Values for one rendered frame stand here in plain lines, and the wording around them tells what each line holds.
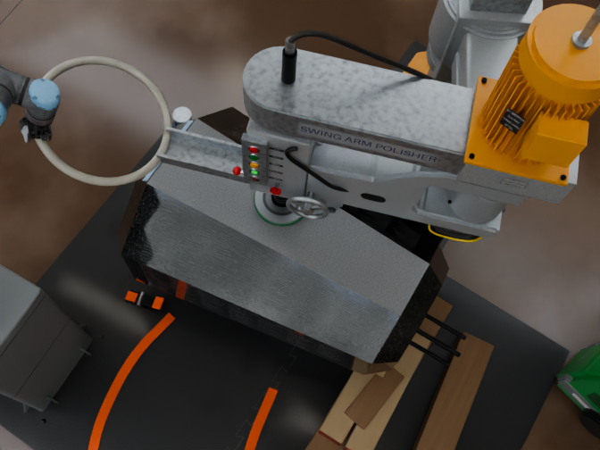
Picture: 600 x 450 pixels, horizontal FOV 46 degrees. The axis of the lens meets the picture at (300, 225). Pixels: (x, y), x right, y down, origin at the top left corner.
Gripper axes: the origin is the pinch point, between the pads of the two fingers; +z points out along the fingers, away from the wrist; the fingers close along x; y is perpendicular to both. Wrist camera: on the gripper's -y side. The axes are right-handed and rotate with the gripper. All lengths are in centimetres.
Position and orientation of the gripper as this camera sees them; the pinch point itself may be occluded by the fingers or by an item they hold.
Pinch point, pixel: (33, 130)
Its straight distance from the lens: 261.1
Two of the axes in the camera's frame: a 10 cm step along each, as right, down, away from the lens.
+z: -4.2, 2.6, 8.7
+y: 2.3, 9.6, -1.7
